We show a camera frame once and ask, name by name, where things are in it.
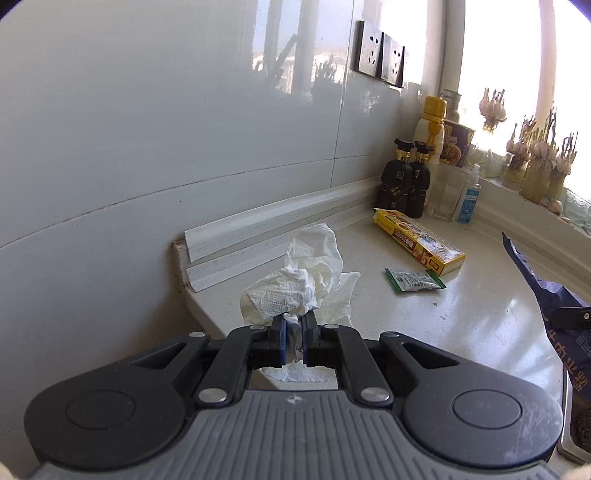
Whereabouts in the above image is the grey wall socket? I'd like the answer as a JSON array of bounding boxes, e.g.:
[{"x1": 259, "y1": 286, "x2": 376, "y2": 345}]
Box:
[
  {"x1": 349, "y1": 20, "x2": 384, "y2": 78},
  {"x1": 381, "y1": 33, "x2": 406, "y2": 88}
]

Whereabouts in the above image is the smooth white napkin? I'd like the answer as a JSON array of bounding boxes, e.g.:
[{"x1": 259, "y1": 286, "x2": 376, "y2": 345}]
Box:
[{"x1": 264, "y1": 223, "x2": 362, "y2": 385}]

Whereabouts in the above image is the dark blue snack packet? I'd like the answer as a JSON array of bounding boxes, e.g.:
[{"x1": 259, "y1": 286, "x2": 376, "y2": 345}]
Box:
[{"x1": 502, "y1": 232, "x2": 591, "y2": 403}]

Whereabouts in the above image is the embossed paper tissue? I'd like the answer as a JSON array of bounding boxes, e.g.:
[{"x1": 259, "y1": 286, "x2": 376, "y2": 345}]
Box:
[{"x1": 240, "y1": 267, "x2": 322, "y2": 331}]

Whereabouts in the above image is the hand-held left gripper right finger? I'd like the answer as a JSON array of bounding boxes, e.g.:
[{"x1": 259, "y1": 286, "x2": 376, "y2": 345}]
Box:
[{"x1": 300, "y1": 310, "x2": 468, "y2": 410}]

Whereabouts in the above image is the small blue spray bottle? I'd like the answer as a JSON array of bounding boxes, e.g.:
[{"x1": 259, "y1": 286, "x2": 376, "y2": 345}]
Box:
[{"x1": 455, "y1": 164, "x2": 482, "y2": 225}]

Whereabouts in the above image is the yellow cardboard box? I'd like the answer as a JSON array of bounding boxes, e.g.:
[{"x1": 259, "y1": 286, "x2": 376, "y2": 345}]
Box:
[{"x1": 373, "y1": 208, "x2": 466, "y2": 278}]

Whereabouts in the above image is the hanging garlic bunch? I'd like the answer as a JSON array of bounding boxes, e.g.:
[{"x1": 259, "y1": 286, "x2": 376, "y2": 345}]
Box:
[{"x1": 479, "y1": 88, "x2": 508, "y2": 134}]

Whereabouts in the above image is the dark bottle with gold cap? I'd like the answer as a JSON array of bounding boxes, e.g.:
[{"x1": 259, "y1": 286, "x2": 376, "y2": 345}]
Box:
[
  {"x1": 375, "y1": 137, "x2": 413, "y2": 217},
  {"x1": 406, "y1": 141, "x2": 435, "y2": 220}
]

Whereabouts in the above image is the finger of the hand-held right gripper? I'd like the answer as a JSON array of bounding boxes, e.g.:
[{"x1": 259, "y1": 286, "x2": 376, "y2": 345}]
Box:
[{"x1": 553, "y1": 305, "x2": 591, "y2": 331}]

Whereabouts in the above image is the metal flask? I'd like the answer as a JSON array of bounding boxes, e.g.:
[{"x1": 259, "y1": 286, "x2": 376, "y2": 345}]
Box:
[{"x1": 438, "y1": 89, "x2": 462, "y2": 123}]

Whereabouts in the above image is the white bottle with yellow cap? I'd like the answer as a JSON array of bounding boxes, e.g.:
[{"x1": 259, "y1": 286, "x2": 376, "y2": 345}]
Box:
[{"x1": 414, "y1": 95, "x2": 448, "y2": 209}]

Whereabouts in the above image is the clear glass jar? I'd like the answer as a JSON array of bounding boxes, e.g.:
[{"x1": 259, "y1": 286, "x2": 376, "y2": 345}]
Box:
[{"x1": 563, "y1": 188, "x2": 591, "y2": 228}]

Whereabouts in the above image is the white trim strip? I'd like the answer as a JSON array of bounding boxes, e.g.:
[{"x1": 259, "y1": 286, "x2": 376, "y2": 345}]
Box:
[
  {"x1": 185, "y1": 217, "x2": 370, "y2": 293},
  {"x1": 184, "y1": 178, "x2": 389, "y2": 262}
]

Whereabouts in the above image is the clear drinking glass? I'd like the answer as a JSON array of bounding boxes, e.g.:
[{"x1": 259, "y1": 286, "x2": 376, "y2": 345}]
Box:
[{"x1": 428, "y1": 178, "x2": 459, "y2": 223}]

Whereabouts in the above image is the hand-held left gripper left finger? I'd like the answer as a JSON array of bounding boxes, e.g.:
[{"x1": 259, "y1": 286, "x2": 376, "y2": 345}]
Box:
[{"x1": 129, "y1": 314, "x2": 287, "y2": 410}]

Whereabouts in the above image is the small clear glass container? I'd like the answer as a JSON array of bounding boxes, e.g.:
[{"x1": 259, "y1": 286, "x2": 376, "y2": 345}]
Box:
[{"x1": 478, "y1": 148, "x2": 504, "y2": 179}]

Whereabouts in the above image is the jar of sprouting garlic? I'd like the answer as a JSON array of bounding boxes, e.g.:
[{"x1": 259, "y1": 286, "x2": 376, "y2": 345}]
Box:
[
  {"x1": 547, "y1": 130, "x2": 581, "y2": 202},
  {"x1": 502, "y1": 116, "x2": 536, "y2": 190},
  {"x1": 519, "y1": 108, "x2": 561, "y2": 204}
]

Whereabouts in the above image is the window frame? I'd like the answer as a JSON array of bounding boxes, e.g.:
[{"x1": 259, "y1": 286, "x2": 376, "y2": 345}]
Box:
[{"x1": 425, "y1": 0, "x2": 591, "y2": 153}]

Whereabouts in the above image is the green sachet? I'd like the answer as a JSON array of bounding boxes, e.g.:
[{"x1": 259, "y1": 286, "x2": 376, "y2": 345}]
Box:
[{"x1": 385, "y1": 268, "x2": 448, "y2": 294}]

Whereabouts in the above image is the purple instant noodle cup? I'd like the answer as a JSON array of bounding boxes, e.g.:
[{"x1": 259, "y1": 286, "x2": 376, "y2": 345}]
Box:
[{"x1": 440, "y1": 121, "x2": 476, "y2": 168}]

